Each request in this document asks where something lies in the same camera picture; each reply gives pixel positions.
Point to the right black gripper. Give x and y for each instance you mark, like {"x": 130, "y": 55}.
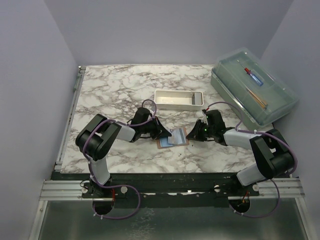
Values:
{"x": 195, "y": 134}

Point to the aluminium frame rail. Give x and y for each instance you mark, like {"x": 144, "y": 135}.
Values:
{"x": 42, "y": 204}

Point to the clear green plastic toolbox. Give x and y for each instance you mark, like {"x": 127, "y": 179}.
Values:
{"x": 230, "y": 80}

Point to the orange pencil tool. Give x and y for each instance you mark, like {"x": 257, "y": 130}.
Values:
{"x": 263, "y": 104}

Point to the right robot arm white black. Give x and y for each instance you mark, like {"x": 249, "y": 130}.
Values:
{"x": 271, "y": 153}

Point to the red blue screwdriver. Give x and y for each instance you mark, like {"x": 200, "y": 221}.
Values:
{"x": 251, "y": 75}

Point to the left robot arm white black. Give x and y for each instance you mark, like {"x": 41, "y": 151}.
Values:
{"x": 98, "y": 136}

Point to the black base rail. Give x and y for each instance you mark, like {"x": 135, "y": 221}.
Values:
{"x": 153, "y": 190}

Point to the white rectangular tray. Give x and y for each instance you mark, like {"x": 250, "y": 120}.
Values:
{"x": 181, "y": 100}

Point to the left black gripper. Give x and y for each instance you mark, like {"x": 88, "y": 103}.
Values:
{"x": 158, "y": 126}

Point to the tan leather card holder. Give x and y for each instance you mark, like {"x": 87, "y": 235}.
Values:
{"x": 162, "y": 143}

